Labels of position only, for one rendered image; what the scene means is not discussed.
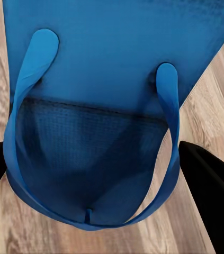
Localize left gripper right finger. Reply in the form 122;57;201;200
178;141;224;254

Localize sandal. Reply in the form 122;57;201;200
2;0;224;231

